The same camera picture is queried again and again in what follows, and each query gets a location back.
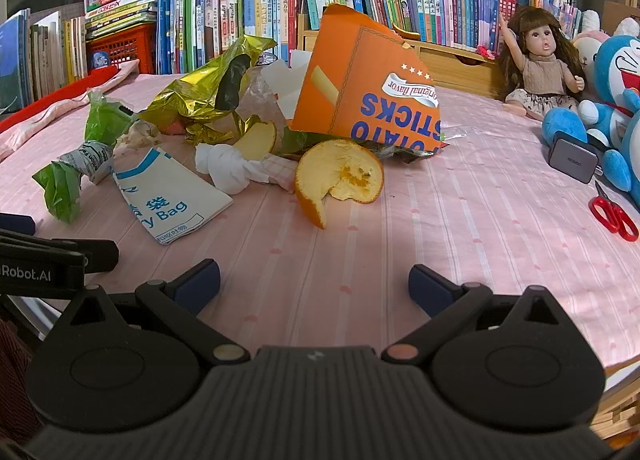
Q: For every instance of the large blue book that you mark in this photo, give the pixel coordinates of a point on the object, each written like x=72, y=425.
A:
x=14, y=82

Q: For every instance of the apple slice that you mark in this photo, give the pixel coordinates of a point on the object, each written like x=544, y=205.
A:
x=258, y=141

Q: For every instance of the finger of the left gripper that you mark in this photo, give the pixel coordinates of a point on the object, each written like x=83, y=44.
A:
x=17, y=223

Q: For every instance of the clear plastic wrap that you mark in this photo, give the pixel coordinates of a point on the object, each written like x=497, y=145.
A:
x=273, y=90

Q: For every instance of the grey power bank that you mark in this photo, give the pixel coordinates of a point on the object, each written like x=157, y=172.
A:
x=573, y=158

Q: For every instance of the white tissue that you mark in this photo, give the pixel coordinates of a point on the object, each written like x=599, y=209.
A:
x=232, y=173

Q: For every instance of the gold foil bag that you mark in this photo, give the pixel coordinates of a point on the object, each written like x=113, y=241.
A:
x=203, y=105

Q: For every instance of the orange potato sticks box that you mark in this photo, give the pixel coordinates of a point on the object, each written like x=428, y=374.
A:
x=385, y=121

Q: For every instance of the red folded cloth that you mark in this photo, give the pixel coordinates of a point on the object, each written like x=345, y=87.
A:
x=96, y=78

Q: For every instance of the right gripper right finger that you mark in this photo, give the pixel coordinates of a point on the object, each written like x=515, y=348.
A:
x=451, y=309

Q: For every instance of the brown-haired doll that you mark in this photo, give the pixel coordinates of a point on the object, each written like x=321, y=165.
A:
x=540, y=65

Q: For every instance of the red scissors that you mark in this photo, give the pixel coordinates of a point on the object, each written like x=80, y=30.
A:
x=612, y=216

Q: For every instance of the orange peel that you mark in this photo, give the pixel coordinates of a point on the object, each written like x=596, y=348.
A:
x=339, y=168

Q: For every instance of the white blue paper bag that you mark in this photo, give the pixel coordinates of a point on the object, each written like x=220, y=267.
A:
x=169, y=200

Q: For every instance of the upright books left row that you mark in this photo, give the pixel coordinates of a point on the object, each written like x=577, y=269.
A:
x=190, y=33

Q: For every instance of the green plastic wrapper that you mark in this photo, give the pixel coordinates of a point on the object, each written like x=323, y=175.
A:
x=61, y=180

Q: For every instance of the wooden drawer organizer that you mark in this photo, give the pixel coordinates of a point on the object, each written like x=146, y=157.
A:
x=450, y=65

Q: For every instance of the red plastic crate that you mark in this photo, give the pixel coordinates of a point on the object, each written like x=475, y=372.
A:
x=134, y=43

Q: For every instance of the blue Doraemon plush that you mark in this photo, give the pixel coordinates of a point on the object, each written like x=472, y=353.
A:
x=610, y=125

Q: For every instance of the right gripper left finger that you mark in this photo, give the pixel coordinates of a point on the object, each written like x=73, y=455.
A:
x=172, y=307

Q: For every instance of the stack of flat books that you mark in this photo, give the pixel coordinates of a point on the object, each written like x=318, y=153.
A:
x=106, y=17

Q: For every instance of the pink plush toy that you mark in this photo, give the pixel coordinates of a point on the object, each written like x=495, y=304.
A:
x=587, y=42

